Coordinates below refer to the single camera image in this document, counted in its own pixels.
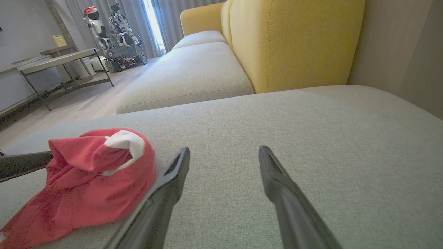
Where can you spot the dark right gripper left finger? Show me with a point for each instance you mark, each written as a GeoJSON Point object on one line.
{"type": "Point", "coordinates": [155, 214]}

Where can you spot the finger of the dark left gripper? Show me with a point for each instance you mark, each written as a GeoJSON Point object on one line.
{"type": "Point", "coordinates": [20, 166]}

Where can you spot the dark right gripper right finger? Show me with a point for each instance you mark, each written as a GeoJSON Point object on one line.
{"type": "Point", "coordinates": [290, 214]}

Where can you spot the red basketball shorts white stripe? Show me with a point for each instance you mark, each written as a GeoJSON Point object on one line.
{"type": "Point", "coordinates": [86, 193]}

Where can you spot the grey and yellow sofa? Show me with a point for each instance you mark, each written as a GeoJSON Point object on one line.
{"type": "Point", "coordinates": [311, 138]}

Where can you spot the white ribbed bin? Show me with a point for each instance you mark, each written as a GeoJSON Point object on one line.
{"type": "Point", "coordinates": [84, 69]}

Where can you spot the wooden side table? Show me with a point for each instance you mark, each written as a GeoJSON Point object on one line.
{"type": "Point", "coordinates": [57, 51]}

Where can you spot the yellow container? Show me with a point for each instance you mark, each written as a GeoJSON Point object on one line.
{"type": "Point", "coordinates": [60, 41]}

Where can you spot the black wheeled robot platform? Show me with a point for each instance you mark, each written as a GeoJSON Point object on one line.
{"type": "Point", "coordinates": [121, 57]}

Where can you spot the yellow sofa backrest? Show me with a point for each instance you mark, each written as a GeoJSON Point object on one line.
{"type": "Point", "coordinates": [294, 41]}

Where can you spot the silver humanoid robot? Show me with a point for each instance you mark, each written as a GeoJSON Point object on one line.
{"type": "Point", "coordinates": [123, 24]}

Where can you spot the small grey sofa seat cushion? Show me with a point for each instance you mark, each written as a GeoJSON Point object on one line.
{"type": "Point", "coordinates": [200, 37]}

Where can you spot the yellow sofa armrest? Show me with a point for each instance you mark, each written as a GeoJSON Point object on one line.
{"type": "Point", "coordinates": [202, 20]}

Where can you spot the grey curtain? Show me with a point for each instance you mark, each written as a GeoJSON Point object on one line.
{"type": "Point", "coordinates": [173, 14]}

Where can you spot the beige table black metal frame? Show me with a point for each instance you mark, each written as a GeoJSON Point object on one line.
{"type": "Point", "coordinates": [59, 61]}

